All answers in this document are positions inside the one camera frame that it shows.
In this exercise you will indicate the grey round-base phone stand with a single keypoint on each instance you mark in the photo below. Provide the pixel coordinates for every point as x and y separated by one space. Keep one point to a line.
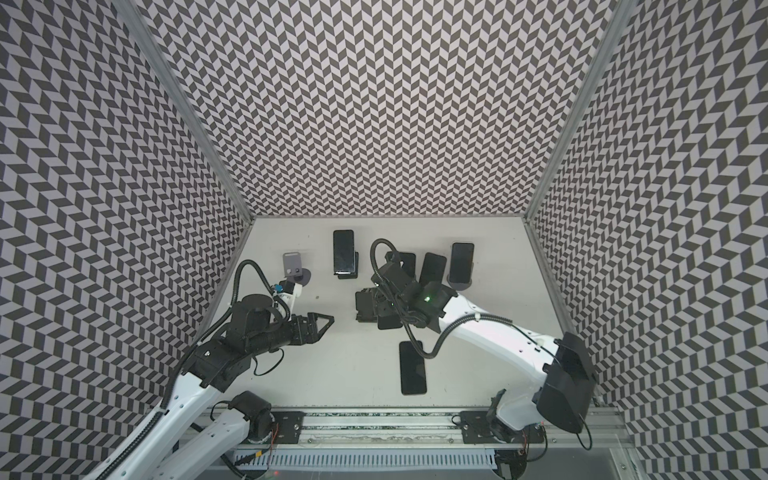
294 269

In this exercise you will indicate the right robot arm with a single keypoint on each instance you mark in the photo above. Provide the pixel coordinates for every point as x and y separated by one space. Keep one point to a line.
562 377

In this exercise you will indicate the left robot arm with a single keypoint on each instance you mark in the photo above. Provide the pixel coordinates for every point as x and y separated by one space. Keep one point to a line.
202 414

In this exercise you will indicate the white ribbed vent strip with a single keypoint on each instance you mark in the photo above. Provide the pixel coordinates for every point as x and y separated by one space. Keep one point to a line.
368 460

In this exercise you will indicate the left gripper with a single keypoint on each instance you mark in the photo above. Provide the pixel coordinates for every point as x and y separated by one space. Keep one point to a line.
313 335

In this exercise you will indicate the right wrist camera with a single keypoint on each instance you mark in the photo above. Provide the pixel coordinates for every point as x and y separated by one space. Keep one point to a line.
388 273

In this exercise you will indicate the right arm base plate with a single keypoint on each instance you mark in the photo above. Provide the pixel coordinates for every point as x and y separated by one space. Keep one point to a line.
475 429

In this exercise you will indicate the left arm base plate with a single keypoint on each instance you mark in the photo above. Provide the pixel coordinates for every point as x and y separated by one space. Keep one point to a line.
281 427

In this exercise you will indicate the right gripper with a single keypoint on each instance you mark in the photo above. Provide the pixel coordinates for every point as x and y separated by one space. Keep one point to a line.
372 305

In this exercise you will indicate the black phone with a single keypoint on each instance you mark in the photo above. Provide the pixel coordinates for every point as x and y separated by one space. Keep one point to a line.
412 370
433 269
461 264
343 251
408 263
389 322

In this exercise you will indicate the aluminium front rail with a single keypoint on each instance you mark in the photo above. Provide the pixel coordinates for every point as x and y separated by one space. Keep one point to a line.
390 428

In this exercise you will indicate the grey round stand far right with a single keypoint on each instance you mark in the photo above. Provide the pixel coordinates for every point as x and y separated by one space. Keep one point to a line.
459 285

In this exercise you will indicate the black rectangular phone stand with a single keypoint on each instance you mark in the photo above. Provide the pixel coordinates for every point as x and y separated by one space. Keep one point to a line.
354 273

